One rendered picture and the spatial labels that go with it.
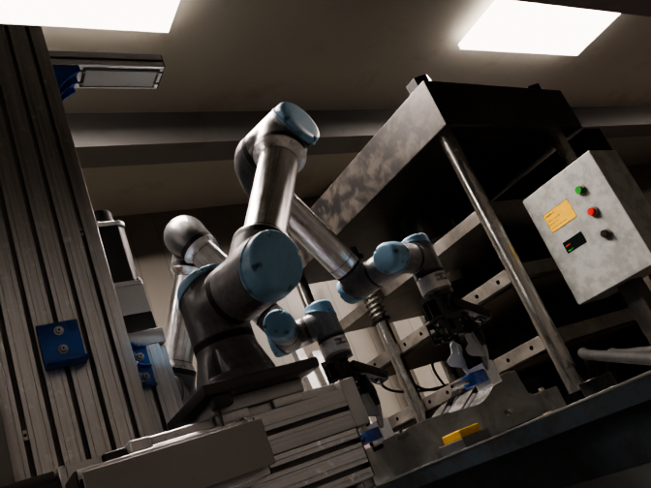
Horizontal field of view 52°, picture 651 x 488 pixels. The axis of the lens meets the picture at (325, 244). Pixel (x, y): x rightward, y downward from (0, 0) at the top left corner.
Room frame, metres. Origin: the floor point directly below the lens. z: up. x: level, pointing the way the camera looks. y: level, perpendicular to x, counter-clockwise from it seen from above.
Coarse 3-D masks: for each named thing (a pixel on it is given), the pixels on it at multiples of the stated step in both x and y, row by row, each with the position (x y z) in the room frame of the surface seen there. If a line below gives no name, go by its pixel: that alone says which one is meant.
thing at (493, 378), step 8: (472, 368) 1.60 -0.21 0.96; (480, 368) 1.58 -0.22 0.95; (472, 376) 1.55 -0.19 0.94; (480, 376) 1.56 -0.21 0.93; (488, 376) 1.57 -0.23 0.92; (496, 376) 1.59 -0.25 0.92; (456, 384) 1.53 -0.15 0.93; (464, 384) 1.55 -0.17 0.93; (472, 384) 1.56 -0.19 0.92; (480, 384) 1.60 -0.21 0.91; (488, 384) 1.58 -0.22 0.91
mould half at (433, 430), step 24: (504, 384) 1.78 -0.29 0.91; (456, 408) 1.85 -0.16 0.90; (480, 408) 1.71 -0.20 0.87; (504, 408) 1.76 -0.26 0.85; (528, 408) 1.81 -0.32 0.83; (552, 408) 1.87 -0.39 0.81; (408, 432) 1.63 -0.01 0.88; (432, 432) 1.60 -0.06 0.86; (384, 456) 1.73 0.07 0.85; (408, 456) 1.66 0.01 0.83; (432, 456) 1.60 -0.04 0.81; (384, 480) 1.76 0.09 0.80
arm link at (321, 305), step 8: (312, 304) 1.70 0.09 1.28; (320, 304) 1.70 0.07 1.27; (328, 304) 1.71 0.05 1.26; (312, 312) 1.70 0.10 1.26; (320, 312) 1.70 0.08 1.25; (328, 312) 1.71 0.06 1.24; (304, 320) 1.70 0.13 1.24; (312, 320) 1.70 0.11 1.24; (320, 320) 1.70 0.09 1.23; (328, 320) 1.70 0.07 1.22; (336, 320) 1.72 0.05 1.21; (312, 328) 1.70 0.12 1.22; (320, 328) 1.70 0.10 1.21; (328, 328) 1.70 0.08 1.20; (336, 328) 1.71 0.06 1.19; (312, 336) 1.71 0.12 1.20; (320, 336) 1.71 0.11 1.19; (328, 336) 1.70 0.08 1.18; (320, 344) 1.72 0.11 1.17
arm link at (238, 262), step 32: (256, 128) 1.28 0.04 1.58; (288, 128) 1.23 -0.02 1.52; (256, 160) 1.27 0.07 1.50; (288, 160) 1.22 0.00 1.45; (256, 192) 1.17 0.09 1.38; (288, 192) 1.19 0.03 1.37; (256, 224) 1.10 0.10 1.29; (288, 224) 1.17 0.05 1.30; (256, 256) 1.04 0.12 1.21; (288, 256) 1.09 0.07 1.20; (224, 288) 1.09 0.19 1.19; (256, 288) 1.07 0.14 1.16; (288, 288) 1.10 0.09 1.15
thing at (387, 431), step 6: (384, 420) 1.74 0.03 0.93; (372, 426) 1.74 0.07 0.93; (378, 426) 1.72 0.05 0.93; (384, 426) 1.73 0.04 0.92; (390, 426) 1.74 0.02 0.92; (366, 432) 1.70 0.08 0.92; (372, 432) 1.71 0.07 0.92; (378, 432) 1.72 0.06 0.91; (384, 432) 1.73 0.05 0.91; (390, 432) 1.74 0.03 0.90; (360, 438) 1.70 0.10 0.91; (366, 438) 1.71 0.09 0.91; (372, 438) 1.70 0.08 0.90; (378, 438) 1.72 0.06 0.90; (384, 438) 1.72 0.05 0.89; (378, 444) 1.75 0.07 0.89
